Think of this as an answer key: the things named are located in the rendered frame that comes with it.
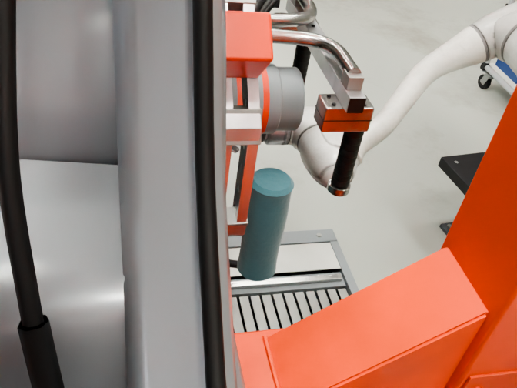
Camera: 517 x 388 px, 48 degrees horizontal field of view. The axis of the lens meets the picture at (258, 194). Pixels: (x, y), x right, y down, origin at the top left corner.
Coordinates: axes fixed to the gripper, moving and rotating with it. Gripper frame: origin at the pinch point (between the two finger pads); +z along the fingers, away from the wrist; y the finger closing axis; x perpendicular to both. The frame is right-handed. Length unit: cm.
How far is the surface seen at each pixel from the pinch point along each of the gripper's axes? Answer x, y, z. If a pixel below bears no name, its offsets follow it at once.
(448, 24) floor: -197, 107, -205
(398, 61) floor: -159, 69, -145
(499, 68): -123, 55, -184
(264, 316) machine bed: -30, -52, -25
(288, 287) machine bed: -37, -44, -35
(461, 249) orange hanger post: 66, -31, -31
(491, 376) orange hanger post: 64, -50, -36
